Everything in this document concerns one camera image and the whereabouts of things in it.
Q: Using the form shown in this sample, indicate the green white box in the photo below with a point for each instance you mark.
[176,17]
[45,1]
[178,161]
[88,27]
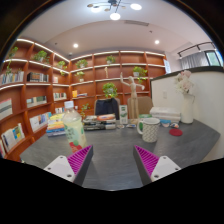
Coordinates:
[145,116]

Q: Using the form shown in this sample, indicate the window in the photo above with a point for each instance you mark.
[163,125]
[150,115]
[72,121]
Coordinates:
[213,58]

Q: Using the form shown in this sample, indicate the tall green white carton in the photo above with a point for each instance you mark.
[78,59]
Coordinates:
[123,115]

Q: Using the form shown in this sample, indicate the grey curtain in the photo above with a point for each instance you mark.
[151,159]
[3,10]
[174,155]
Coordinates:
[193,60]

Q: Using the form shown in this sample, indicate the white wall socket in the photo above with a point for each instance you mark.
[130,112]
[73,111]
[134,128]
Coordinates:
[164,94]

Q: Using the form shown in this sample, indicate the black ceiling track rail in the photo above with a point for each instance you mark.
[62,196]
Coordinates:
[196,46]

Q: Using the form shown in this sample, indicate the small blue white cup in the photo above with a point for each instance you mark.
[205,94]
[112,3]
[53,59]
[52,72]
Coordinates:
[165,123]
[174,125]

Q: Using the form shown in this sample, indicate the white patterned mug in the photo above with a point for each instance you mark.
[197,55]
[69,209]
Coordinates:
[150,130]

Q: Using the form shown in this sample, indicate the wooden shelf unit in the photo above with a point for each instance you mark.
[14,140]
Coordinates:
[40,93]

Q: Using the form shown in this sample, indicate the dark blue chair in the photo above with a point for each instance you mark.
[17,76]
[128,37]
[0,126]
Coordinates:
[106,107]

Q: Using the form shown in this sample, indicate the flat round red coaster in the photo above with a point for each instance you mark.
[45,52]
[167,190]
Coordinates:
[175,132]

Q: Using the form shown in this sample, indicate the branched ceiling lamp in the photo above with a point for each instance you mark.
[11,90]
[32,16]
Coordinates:
[115,15]

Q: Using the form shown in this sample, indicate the clear drink bottle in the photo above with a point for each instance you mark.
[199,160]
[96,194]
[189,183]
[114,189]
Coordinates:
[74,130]

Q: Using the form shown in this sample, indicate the ceiling air vent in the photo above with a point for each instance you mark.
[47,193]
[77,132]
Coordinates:
[136,23]

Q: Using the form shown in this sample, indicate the white ceramic vase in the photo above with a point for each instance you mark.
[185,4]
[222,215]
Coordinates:
[187,110]

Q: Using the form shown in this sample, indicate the colourful book stack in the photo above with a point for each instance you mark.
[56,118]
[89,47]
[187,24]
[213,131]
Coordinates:
[55,126]

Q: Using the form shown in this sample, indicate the wooden artist mannequin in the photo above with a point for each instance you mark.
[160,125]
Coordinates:
[133,96]

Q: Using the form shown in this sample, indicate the white wall notice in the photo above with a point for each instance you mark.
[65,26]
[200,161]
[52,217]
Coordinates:
[167,66]

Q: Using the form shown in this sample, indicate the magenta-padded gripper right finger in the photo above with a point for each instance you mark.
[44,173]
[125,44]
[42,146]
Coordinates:
[163,166]

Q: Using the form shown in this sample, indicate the recessed ceiling light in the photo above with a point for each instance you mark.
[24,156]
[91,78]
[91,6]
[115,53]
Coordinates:
[75,45]
[156,42]

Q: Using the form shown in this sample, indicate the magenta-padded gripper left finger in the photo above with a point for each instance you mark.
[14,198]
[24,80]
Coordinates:
[61,166]

